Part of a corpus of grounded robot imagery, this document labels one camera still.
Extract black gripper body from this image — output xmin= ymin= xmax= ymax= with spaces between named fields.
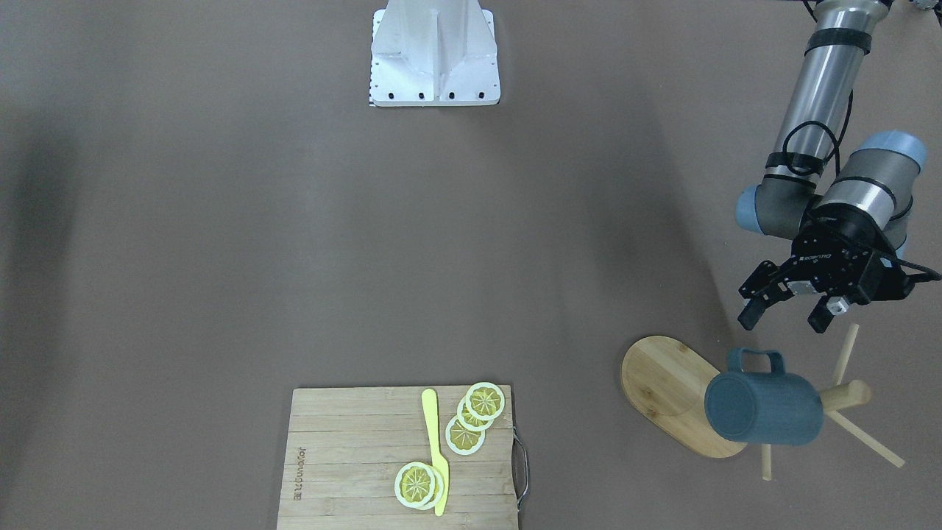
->
xmin=780 ymin=213 xmax=883 ymax=301

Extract dark teal mug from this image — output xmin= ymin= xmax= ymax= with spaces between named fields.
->
xmin=704 ymin=347 xmax=824 ymax=446

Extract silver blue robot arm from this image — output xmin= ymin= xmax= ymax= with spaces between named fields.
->
xmin=734 ymin=1 xmax=940 ymax=334

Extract wooden cup storage rack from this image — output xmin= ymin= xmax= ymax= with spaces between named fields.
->
xmin=621 ymin=323 xmax=905 ymax=481

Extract lemon slice by knife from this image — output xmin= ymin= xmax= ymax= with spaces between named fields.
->
xmin=464 ymin=381 xmax=507 ymax=420

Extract lemon slice upper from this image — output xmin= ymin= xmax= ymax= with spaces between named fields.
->
xmin=456 ymin=397 xmax=495 ymax=433

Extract yellow plastic knife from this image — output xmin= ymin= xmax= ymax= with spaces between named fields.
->
xmin=421 ymin=388 xmax=450 ymax=517

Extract lemon slice front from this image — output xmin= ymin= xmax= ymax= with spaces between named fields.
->
xmin=394 ymin=461 xmax=444 ymax=511

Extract wooden cutting board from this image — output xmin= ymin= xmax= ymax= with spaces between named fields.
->
xmin=276 ymin=382 xmax=528 ymax=529

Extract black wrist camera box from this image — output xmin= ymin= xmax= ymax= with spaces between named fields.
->
xmin=861 ymin=250 xmax=916 ymax=305

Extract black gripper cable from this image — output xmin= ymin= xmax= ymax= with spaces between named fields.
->
xmin=780 ymin=88 xmax=942 ymax=284

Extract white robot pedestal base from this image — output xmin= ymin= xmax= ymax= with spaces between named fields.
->
xmin=368 ymin=1 xmax=501 ymax=107

